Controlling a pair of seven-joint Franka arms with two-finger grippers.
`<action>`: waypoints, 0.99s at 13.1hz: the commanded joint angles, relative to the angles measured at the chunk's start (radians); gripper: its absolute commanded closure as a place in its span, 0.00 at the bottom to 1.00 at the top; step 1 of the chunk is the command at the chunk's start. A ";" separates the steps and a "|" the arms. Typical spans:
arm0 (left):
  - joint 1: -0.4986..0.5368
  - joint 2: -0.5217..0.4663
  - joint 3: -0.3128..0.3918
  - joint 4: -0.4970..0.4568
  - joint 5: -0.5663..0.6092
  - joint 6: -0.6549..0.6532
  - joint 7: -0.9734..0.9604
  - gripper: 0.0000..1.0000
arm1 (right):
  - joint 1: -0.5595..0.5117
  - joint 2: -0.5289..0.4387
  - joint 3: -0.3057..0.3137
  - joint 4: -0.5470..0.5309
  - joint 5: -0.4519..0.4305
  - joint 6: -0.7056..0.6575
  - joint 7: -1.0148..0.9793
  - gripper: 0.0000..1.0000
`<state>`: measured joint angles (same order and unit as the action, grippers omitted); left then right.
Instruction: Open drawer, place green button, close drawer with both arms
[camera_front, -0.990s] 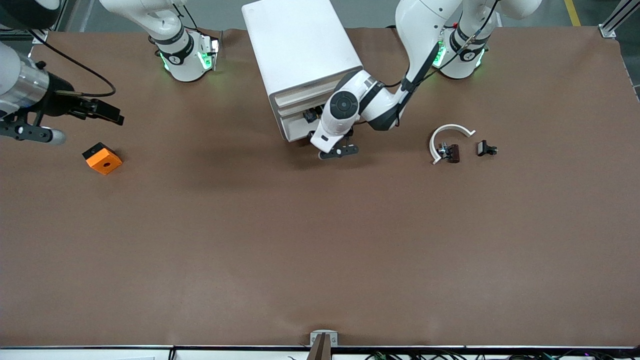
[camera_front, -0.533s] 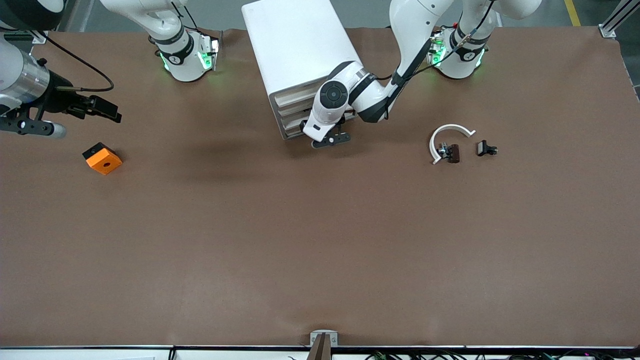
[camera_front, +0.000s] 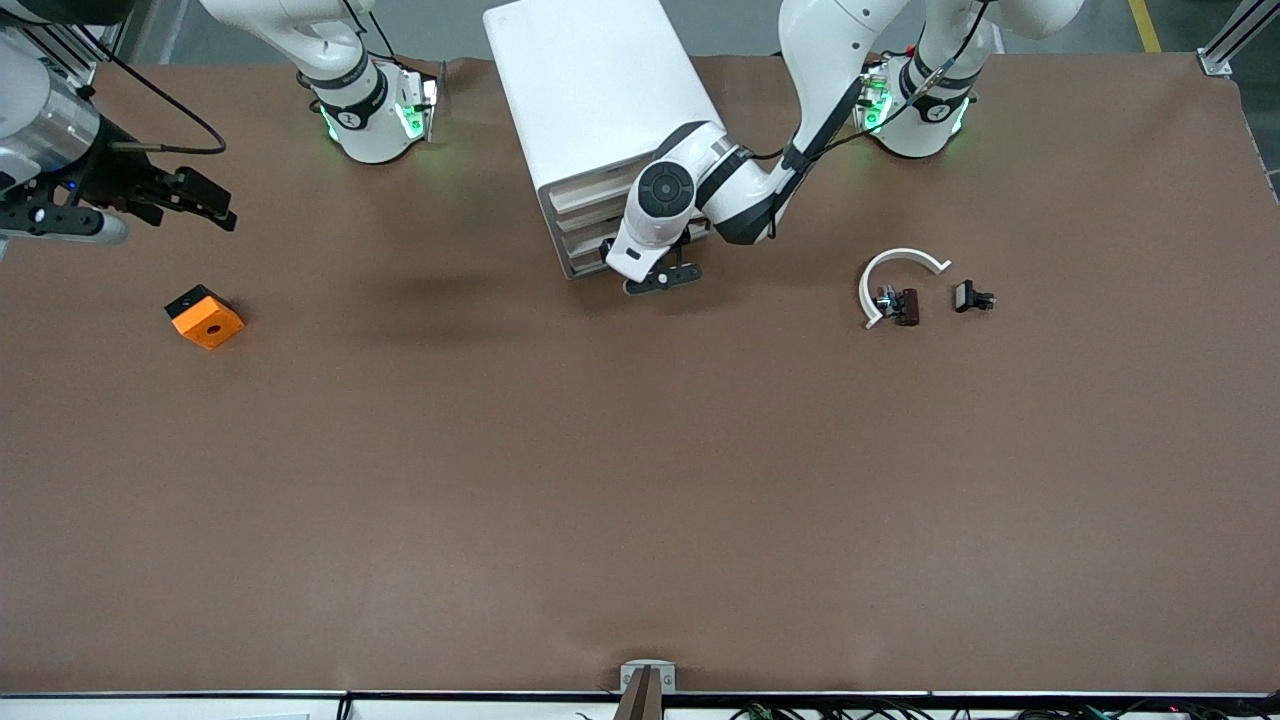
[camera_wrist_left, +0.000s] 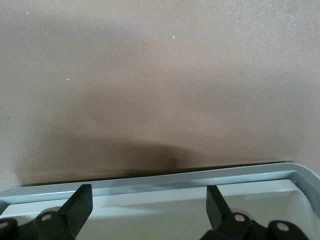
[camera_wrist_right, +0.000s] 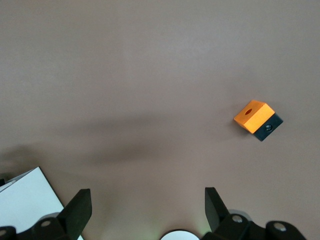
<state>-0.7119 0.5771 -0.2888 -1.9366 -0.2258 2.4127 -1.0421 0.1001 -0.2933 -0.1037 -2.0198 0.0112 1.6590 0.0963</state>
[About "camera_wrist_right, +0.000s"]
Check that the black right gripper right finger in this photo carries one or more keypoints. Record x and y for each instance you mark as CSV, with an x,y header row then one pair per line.
x,y
237,227

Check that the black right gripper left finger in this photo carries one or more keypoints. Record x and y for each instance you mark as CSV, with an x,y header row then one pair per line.
x,y
72,215

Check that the white drawer cabinet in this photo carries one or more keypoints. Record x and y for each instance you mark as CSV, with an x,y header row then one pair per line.
x,y
27,195

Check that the orange box with black base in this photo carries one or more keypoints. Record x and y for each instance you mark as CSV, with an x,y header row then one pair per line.
x,y
255,117

